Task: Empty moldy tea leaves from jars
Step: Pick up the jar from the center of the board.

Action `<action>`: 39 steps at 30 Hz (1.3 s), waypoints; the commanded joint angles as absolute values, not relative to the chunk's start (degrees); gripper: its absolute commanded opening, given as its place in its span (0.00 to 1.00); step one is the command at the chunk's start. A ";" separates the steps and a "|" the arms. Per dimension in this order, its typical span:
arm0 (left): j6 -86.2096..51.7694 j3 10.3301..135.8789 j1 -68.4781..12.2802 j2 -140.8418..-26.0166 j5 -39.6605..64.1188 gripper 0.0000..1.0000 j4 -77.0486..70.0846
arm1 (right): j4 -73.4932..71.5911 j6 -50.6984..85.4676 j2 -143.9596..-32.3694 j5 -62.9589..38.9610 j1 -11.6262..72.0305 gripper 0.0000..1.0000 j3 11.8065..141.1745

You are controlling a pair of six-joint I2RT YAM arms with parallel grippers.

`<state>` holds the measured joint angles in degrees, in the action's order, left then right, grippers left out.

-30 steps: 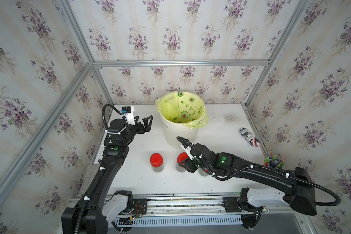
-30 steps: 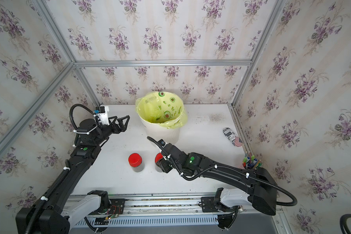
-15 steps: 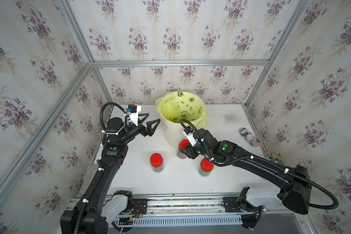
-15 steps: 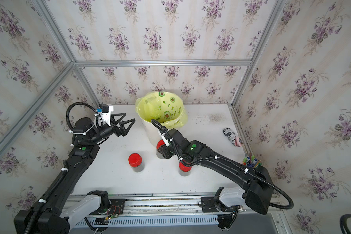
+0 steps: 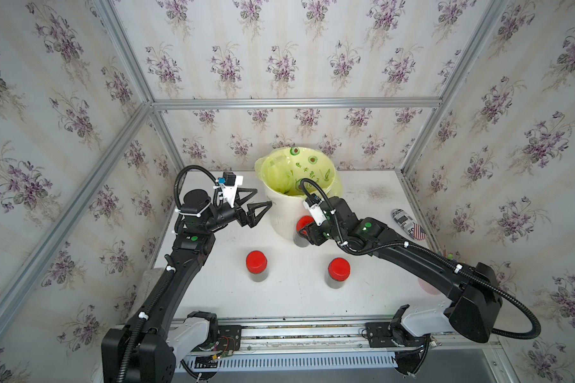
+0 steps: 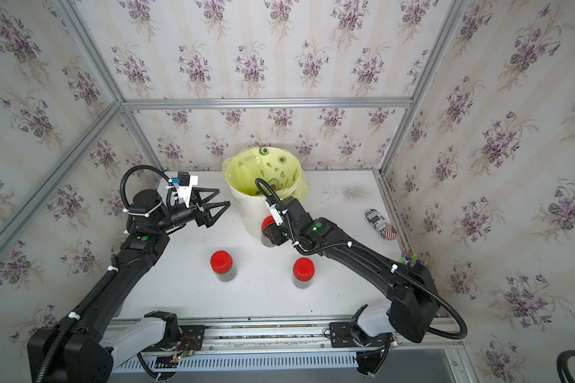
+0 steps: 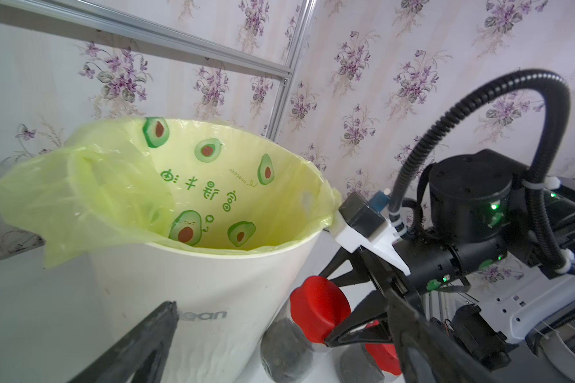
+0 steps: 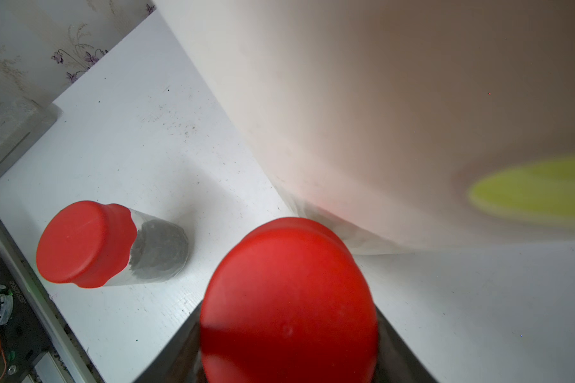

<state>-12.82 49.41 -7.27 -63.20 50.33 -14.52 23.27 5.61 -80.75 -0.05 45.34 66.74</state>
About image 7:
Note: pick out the red-lid tea jar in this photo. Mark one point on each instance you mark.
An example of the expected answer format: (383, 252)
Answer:
(294, 341)
(372, 363)

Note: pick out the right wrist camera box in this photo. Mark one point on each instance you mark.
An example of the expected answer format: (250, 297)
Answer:
(360, 223)

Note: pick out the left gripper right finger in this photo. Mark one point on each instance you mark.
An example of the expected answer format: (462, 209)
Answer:
(425, 353)

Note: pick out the white trash bin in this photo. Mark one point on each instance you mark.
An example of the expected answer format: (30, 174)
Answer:
(224, 302)

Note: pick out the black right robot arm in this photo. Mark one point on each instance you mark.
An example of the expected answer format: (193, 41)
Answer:
(441, 222)

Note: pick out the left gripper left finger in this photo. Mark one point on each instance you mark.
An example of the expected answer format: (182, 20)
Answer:
(141, 355)

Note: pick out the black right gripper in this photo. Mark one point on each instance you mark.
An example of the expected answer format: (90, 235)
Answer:
(412, 268)

